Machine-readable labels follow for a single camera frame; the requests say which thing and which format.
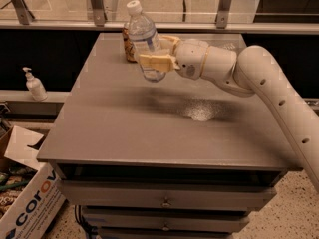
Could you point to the grey drawer cabinet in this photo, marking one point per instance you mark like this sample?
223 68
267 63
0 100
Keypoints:
177 159

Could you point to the brown soda can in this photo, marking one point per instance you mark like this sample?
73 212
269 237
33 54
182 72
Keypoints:
128 45

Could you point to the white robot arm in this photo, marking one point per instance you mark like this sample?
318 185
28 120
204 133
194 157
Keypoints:
253 71

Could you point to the white pump dispenser bottle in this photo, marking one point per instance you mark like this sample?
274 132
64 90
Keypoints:
34 85

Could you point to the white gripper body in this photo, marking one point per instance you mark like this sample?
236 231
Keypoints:
190 59

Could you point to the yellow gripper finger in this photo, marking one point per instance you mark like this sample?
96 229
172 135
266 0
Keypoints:
168 42
161 63

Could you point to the white cardboard box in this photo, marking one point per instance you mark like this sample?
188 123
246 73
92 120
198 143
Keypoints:
39 202

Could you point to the blue label plastic bottle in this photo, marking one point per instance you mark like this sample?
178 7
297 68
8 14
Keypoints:
144 36

